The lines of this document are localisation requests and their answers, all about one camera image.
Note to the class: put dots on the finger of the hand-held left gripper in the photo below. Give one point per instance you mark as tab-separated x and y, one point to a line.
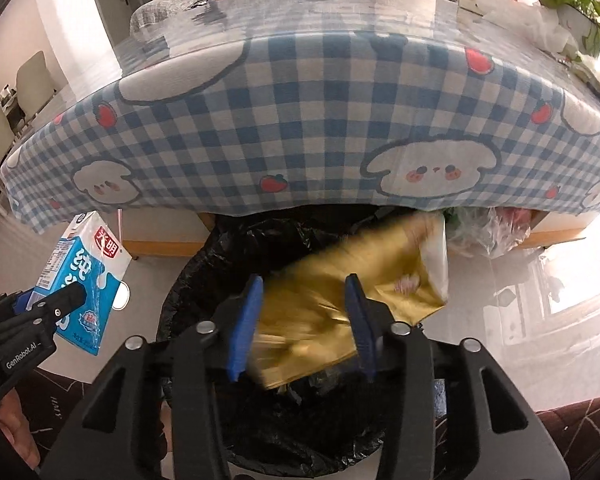
25	301
62	305

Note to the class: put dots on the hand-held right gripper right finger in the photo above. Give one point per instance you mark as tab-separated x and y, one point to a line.
362	325

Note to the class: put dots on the blue checked tablecloth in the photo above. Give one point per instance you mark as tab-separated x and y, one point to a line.
305	135

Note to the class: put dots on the dark patterned rug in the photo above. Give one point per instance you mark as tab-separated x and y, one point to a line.
580	435

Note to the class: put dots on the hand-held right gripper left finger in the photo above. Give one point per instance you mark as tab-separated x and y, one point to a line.
245	325

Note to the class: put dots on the black waste bin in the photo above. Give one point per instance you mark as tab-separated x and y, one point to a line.
220	260

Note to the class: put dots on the clear plastic bag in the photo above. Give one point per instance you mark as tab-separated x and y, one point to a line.
485	232

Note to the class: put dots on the person's left hand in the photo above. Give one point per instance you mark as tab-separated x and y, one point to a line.
17	430

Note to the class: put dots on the white translucent plastic bag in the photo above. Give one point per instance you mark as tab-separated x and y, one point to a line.
530	22

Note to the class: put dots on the blue and white milk carton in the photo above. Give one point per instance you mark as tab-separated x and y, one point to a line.
90	270

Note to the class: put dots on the gold foil bag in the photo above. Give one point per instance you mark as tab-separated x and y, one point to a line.
310	300

